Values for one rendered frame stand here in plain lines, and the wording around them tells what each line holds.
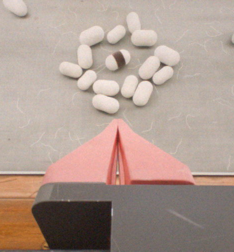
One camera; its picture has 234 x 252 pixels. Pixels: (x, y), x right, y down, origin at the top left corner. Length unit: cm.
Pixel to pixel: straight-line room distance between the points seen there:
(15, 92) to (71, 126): 10
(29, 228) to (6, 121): 14
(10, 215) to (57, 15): 29
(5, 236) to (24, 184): 5
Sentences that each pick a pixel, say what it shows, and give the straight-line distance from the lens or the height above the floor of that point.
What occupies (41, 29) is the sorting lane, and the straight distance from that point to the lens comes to 34.
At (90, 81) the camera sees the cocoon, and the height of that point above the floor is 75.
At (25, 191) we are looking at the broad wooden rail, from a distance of 24.
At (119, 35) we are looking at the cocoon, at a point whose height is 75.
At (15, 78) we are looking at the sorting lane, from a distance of 31.
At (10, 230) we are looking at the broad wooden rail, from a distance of 25.
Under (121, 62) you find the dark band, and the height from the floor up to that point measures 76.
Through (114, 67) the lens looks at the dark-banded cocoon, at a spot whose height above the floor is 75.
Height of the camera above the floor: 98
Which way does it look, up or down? 76 degrees down
